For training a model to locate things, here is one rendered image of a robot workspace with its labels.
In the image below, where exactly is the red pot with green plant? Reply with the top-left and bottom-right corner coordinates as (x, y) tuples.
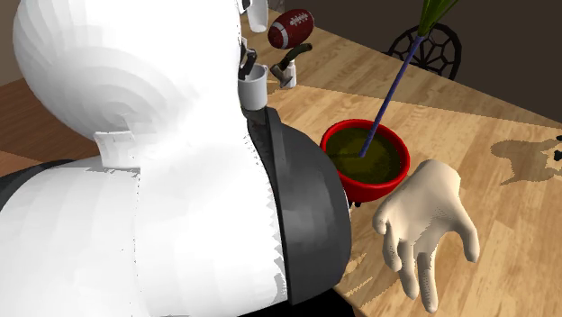
(319, 0), (460, 208)

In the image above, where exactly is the tall white cup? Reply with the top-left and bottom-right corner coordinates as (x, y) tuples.
(245, 0), (269, 33)

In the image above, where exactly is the small white bottle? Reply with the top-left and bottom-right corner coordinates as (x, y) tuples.
(280, 60), (298, 89)

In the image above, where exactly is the hatchet with dark handle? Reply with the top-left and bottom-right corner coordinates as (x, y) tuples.
(269, 42), (314, 88)

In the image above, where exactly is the brown and white football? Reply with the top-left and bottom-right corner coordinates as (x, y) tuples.
(267, 8), (316, 50)

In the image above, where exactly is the grey cup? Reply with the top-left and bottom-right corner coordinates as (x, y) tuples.
(238, 63), (269, 112)

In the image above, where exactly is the cream hand sculpture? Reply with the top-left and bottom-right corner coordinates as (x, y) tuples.
(372, 158), (482, 314)

